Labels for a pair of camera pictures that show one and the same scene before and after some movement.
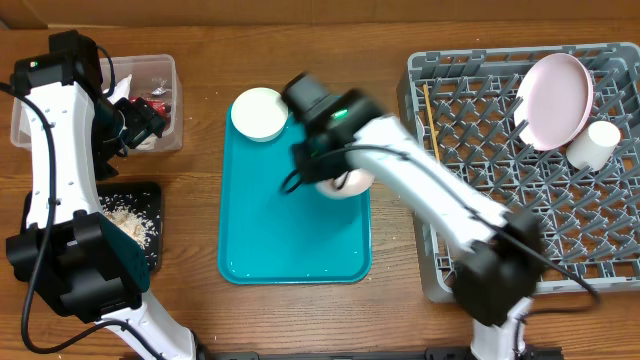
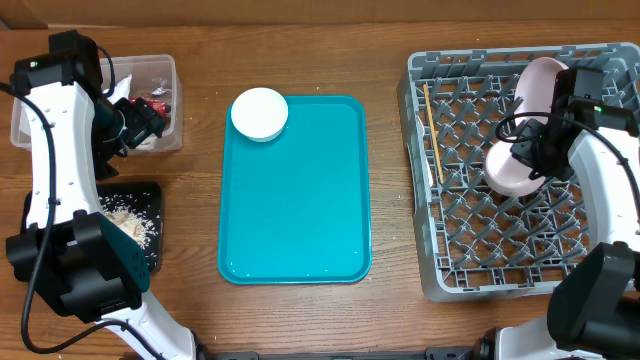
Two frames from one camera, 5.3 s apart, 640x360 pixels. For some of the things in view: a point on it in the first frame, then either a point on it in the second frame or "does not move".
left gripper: (143, 120) does not move
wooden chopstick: (432, 123) does not move
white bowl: (259, 113) does not move
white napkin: (121, 91) does not move
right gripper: (308, 172) → (522, 151)
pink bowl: (349, 183) → (508, 175)
